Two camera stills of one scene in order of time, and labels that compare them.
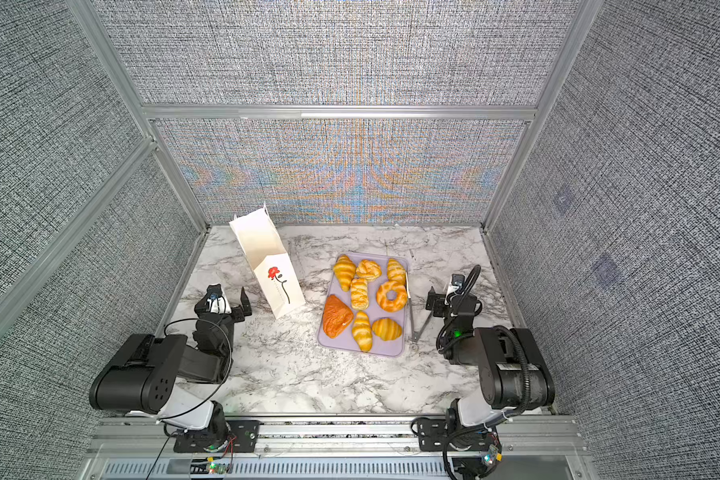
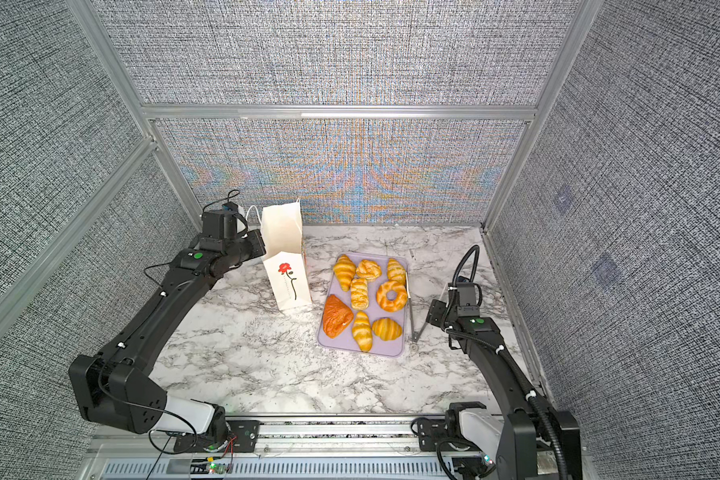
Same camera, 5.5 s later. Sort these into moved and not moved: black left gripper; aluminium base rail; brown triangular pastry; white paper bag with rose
Moved: white paper bag with rose; black left gripper
Not moved: aluminium base rail; brown triangular pastry
